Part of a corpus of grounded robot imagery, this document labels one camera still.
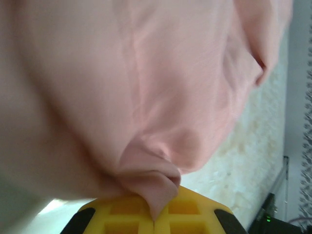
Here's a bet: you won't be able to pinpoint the pink shorts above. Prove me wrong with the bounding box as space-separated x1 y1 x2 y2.
0 0 293 220

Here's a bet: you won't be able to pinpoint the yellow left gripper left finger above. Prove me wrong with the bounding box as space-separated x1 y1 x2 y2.
65 195 156 234

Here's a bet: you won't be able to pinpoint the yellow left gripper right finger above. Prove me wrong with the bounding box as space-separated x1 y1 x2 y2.
154 185 247 234

